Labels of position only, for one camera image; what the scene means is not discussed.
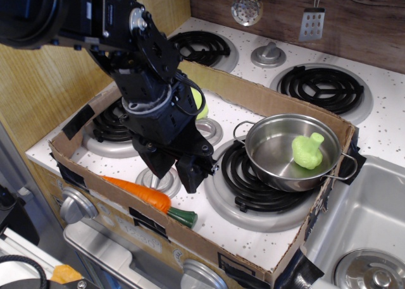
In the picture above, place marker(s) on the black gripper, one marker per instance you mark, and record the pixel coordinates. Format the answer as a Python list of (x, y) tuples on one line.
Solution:
[(162, 118)]

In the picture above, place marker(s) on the green toy broccoli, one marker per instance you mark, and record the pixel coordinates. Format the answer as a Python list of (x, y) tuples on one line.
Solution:
[(306, 150)]

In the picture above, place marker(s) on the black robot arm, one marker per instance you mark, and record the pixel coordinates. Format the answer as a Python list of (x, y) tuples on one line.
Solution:
[(120, 35)]

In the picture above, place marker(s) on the small steel pan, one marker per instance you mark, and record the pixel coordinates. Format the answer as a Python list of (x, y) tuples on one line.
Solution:
[(268, 145)]

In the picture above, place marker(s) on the silver stovetop knob front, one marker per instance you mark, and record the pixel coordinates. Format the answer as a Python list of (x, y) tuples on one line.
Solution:
[(169, 185)]

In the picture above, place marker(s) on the silver stovetop knob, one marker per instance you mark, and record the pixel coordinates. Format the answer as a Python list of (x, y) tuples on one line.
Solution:
[(269, 56), (169, 185), (210, 129)]

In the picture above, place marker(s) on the silver stovetop knob middle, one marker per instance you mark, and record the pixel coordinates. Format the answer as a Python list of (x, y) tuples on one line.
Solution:
[(210, 129)]

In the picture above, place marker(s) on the orange toy carrot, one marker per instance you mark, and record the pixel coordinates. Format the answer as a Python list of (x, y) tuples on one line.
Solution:
[(157, 199)]

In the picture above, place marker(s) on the light green toy plate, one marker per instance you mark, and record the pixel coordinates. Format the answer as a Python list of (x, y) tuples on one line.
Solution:
[(199, 103)]

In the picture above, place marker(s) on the front right black burner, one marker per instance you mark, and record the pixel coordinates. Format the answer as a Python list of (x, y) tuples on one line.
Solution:
[(250, 193)]

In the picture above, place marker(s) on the black burner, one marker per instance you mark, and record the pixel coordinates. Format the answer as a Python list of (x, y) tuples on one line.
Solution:
[(328, 88), (250, 193), (202, 47), (108, 126)]

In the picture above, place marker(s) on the front left black burner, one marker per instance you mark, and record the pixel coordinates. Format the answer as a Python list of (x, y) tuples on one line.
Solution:
[(108, 126)]

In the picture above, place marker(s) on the brown cardboard fence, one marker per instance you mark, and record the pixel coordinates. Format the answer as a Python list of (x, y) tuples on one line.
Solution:
[(213, 241)]

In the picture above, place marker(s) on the silver oven knob left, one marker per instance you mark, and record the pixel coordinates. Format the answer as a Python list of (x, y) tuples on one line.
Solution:
[(76, 206)]

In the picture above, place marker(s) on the silver oven knob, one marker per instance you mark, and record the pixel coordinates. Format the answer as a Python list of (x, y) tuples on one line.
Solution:
[(76, 206), (198, 276)]

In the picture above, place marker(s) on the silver oven knob right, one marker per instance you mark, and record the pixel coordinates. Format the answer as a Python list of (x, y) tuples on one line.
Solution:
[(198, 276)]

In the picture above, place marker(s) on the rear left black burner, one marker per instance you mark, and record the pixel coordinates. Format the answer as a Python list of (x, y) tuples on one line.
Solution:
[(202, 47)]

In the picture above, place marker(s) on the silver stovetop knob rear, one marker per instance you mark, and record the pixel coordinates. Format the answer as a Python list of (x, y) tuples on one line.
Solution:
[(269, 56)]

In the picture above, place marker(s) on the hanging perforated steel ladle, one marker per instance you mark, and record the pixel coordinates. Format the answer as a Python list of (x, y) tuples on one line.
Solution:
[(247, 12)]

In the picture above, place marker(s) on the rear right black burner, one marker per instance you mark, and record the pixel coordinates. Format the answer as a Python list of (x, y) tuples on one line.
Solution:
[(328, 88)]

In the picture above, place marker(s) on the hanging slotted steel spatula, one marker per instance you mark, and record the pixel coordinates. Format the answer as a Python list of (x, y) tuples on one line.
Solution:
[(312, 23)]

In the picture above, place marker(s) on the steel sink basin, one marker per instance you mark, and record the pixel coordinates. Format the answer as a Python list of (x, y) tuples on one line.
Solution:
[(367, 214)]

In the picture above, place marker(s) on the silver sink drain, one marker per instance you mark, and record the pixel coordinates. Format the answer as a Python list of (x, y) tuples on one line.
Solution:
[(369, 268)]

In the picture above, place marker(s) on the silver oven door handle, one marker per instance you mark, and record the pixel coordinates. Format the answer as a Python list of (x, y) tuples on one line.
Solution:
[(107, 254)]

